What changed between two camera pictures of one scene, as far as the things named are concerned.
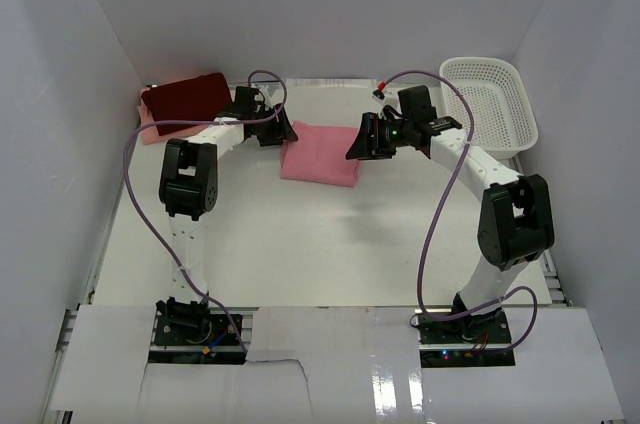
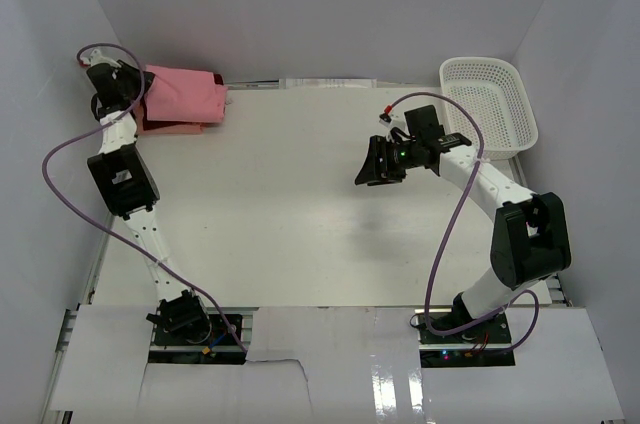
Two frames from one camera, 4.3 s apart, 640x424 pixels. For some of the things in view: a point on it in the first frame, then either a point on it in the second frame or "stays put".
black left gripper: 281,131 to 131,72
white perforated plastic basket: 505,124 stays put
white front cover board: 335,363 stays put
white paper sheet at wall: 330,83 stays put
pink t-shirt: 320,155 to 184,95
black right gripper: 364,146 to 372,173
